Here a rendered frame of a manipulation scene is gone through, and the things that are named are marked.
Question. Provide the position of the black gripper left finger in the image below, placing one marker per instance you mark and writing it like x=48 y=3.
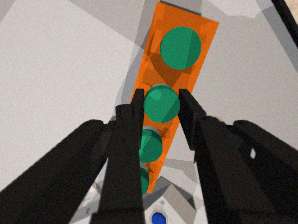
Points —
x=52 y=189

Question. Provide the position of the black table edge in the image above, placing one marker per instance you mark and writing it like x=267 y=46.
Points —
x=287 y=18

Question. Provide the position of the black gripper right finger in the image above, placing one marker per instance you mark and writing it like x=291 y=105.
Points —
x=232 y=190

